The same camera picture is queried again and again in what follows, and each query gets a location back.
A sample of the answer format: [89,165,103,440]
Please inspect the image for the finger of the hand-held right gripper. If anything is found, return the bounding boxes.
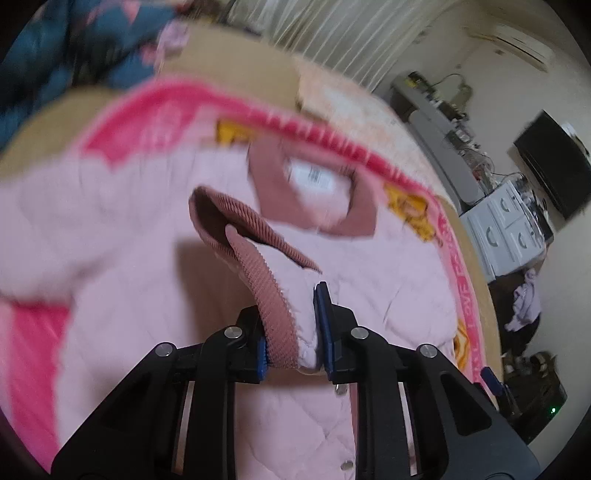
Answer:
[480,367,514,416]

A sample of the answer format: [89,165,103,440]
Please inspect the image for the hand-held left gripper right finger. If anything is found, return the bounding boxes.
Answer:
[313,281,541,480]

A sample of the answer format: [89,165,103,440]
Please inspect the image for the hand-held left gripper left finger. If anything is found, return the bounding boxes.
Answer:
[51,305,269,480]

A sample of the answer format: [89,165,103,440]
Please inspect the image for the pink quilted jacket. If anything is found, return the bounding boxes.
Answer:
[0,136,462,480]

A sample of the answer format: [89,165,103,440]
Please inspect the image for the lilac garment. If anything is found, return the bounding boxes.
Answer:
[501,268,543,333]

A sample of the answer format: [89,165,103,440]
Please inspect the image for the white drawer chest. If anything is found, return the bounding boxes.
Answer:
[462,178,552,282]

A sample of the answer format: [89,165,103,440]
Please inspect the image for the peach floral blanket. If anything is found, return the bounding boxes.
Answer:
[295,60,444,185]

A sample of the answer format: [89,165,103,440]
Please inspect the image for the grey desk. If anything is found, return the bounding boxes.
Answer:
[388,71,483,213]

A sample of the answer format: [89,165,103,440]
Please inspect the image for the pink printed blanket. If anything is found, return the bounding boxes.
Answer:
[0,76,497,472]

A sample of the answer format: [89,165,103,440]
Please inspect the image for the black television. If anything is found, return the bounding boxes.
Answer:
[512,109,591,220]

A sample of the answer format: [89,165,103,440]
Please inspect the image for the desk clutter of small items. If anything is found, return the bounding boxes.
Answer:
[406,71,497,185]

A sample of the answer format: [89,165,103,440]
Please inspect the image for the tan bed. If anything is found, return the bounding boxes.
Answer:
[0,21,509,370]

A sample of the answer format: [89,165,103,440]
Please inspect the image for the white pleated curtain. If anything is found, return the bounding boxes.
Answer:
[226,0,462,93]

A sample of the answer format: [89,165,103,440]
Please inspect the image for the white air conditioner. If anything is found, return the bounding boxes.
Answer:
[466,23,555,70]

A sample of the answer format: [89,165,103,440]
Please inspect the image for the blue floral garment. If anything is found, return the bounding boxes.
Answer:
[0,0,190,153]

